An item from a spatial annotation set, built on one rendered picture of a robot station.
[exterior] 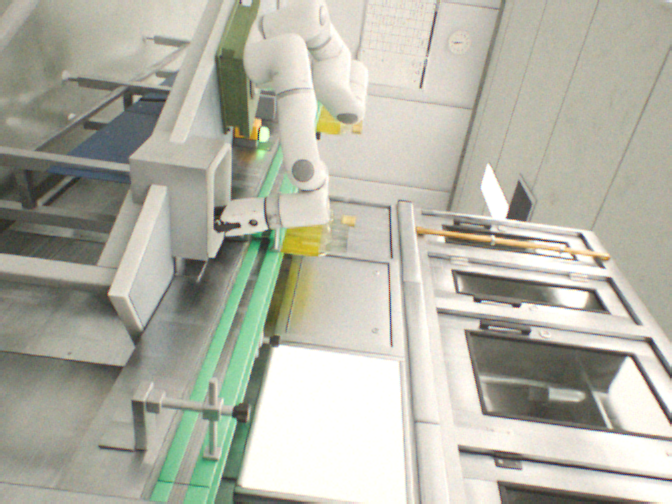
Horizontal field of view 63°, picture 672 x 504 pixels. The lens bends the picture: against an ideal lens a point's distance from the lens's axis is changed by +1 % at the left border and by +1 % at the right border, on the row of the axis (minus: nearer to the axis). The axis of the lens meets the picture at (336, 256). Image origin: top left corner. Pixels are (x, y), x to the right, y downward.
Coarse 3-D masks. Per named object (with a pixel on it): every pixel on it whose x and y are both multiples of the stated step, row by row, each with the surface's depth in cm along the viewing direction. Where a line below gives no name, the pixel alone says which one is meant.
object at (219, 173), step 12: (228, 144) 122; (216, 156) 115; (228, 156) 125; (216, 168) 126; (228, 168) 127; (216, 180) 128; (228, 180) 128; (216, 192) 130; (228, 192) 130; (216, 204) 131; (216, 240) 127; (216, 252) 124
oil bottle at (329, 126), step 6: (318, 120) 239; (324, 120) 240; (330, 120) 241; (336, 120) 242; (318, 126) 240; (324, 126) 240; (330, 126) 240; (336, 126) 240; (342, 126) 240; (348, 126) 242; (354, 126) 242; (324, 132) 242; (330, 132) 241; (336, 132) 241; (342, 132) 241; (354, 132) 242; (360, 132) 242
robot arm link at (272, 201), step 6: (270, 198) 119; (276, 198) 119; (270, 204) 118; (276, 204) 118; (270, 210) 118; (276, 210) 117; (270, 216) 118; (276, 216) 118; (270, 222) 117; (276, 222) 118; (276, 228) 121
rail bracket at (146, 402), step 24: (144, 384) 82; (216, 384) 79; (144, 408) 80; (192, 408) 81; (216, 408) 81; (240, 408) 81; (120, 432) 87; (144, 432) 83; (216, 432) 85; (216, 456) 87
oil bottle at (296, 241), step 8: (288, 232) 153; (296, 232) 153; (304, 232) 154; (312, 232) 155; (320, 232) 155; (288, 240) 152; (296, 240) 151; (304, 240) 151; (312, 240) 151; (320, 240) 152; (328, 240) 153; (288, 248) 153; (296, 248) 153; (304, 248) 153; (312, 248) 152; (320, 248) 152; (328, 248) 153; (312, 256) 154; (320, 256) 154
